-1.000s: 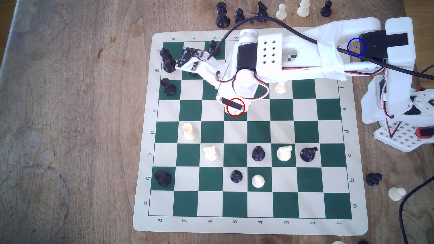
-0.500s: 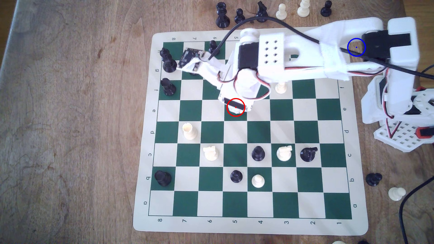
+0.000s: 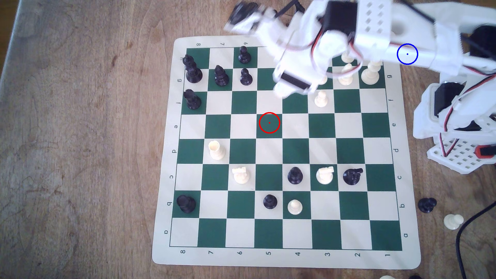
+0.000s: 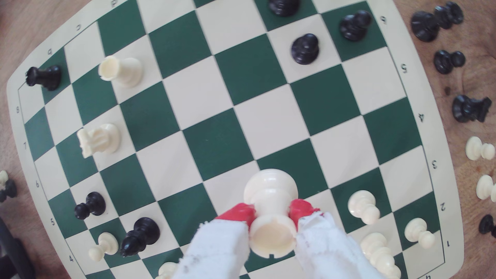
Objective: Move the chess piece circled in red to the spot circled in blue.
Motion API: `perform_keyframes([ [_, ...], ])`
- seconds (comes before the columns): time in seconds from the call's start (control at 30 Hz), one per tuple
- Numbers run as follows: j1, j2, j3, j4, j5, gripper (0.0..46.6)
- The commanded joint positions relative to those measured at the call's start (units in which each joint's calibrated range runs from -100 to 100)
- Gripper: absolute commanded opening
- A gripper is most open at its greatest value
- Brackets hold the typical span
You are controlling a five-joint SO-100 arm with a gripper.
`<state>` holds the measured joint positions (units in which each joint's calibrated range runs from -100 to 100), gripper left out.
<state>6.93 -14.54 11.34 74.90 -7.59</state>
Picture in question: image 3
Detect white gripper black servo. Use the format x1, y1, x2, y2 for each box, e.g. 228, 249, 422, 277
272, 15, 335, 99

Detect white bishop chess piece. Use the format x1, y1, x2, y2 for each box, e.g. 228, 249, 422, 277
338, 63, 354, 87

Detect green white chess mat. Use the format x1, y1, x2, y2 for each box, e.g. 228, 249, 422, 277
152, 33, 422, 270

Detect white king chess piece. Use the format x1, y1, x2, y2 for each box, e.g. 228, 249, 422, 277
361, 58, 383, 86

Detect white knight chess piece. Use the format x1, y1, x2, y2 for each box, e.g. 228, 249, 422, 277
231, 166, 250, 184
316, 165, 335, 185

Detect white rook chess piece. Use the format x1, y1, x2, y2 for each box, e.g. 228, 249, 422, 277
208, 140, 226, 161

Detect black king chess piece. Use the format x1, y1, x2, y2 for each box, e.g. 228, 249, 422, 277
182, 54, 203, 84

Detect black knight chess piece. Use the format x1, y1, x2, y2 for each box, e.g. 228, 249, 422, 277
343, 168, 364, 186

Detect red black clamp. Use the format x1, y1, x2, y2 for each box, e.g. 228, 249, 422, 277
475, 144, 496, 159

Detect black wrist camera white mount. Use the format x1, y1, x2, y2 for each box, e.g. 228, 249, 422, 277
224, 1, 289, 39

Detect white perforated base plate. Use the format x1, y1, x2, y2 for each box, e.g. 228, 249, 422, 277
426, 139, 496, 175

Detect black cable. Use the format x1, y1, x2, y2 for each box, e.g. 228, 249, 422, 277
455, 201, 496, 279

